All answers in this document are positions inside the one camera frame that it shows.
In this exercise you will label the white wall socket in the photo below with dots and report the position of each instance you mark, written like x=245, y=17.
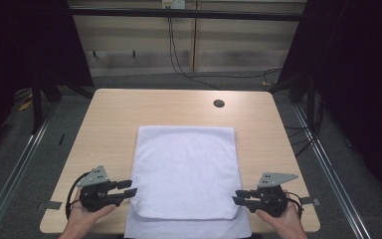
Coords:
x=173, y=4

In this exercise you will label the black metal stand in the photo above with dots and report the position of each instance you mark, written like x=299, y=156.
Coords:
x=37, y=106
x=310, y=106

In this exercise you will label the black curtain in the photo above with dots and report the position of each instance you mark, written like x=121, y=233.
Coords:
x=20, y=43
x=361, y=83

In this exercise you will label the person's right hand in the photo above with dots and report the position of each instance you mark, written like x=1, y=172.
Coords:
x=286, y=222

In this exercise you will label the person's left hand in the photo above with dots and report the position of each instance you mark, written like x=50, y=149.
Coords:
x=83, y=220

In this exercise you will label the small black floor object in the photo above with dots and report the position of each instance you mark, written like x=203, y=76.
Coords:
x=61, y=139

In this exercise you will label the dark round table grommet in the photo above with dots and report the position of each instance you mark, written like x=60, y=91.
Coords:
x=219, y=103

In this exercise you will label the white towel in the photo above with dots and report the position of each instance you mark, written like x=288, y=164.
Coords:
x=185, y=172

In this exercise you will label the yellow floor object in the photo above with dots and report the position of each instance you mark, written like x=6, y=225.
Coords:
x=26, y=105

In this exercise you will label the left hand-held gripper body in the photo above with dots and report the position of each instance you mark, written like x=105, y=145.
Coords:
x=94, y=197

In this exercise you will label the grey tape strip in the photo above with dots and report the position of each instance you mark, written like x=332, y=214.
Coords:
x=49, y=205
x=311, y=201

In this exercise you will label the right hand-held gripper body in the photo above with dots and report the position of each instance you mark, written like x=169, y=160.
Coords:
x=268, y=199

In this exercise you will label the metal floor rail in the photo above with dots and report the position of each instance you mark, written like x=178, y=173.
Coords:
x=16, y=169
x=331, y=172

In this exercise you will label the black horizontal frame bar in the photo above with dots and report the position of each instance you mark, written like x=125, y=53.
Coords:
x=185, y=14

